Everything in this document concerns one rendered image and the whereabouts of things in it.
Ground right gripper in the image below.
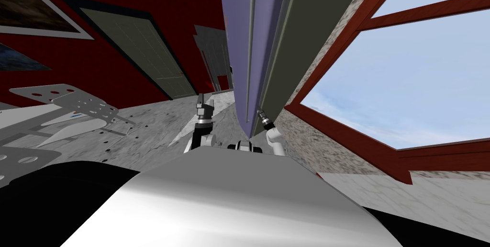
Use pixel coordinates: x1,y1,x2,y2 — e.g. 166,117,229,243
256,109,275,131

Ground grey perforated metal chair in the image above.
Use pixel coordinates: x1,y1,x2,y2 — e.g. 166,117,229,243
9,83,136,137
0,145,63,189

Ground dark blue picture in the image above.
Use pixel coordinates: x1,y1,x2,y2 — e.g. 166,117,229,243
0,43,52,72

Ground red framed window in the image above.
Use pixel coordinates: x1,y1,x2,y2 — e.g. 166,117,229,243
284,0,490,186

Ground grey framed dark picture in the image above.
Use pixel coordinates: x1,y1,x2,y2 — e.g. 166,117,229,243
0,0,95,41

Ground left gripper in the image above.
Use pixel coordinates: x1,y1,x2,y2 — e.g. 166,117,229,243
195,93,215,125

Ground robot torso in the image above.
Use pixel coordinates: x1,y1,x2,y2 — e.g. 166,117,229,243
60,139,403,247

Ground olive grey door leaf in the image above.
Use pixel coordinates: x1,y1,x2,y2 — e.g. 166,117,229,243
259,0,372,117

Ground grey cabinet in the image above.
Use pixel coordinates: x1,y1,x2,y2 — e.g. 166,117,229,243
192,24,234,91

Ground grey green panelled door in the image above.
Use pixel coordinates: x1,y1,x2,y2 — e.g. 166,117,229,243
57,0,200,101

